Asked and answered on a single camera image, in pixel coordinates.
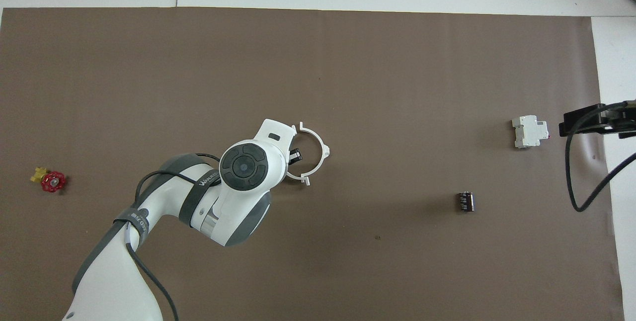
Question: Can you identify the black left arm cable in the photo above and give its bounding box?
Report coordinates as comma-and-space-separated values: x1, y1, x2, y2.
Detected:
124, 152, 224, 321

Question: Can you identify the brown paper mat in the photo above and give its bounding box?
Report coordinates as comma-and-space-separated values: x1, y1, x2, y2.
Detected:
0, 7, 626, 321

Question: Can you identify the white circuit breaker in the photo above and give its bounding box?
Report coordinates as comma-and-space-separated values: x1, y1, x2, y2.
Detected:
512, 115, 550, 149

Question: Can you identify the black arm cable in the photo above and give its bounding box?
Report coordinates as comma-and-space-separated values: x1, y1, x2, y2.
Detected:
566, 105, 636, 212
124, 152, 224, 321

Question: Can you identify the red yellow valve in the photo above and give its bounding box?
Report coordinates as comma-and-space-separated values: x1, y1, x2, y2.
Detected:
31, 166, 67, 193

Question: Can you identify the white half ring pipe clamp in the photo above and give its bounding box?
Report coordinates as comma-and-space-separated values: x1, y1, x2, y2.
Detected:
297, 122, 331, 186

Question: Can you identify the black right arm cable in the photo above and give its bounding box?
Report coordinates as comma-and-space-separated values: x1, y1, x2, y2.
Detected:
566, 105, 636, 212

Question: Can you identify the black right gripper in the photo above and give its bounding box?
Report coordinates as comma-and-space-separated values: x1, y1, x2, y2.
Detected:
558, 100, 636, 139

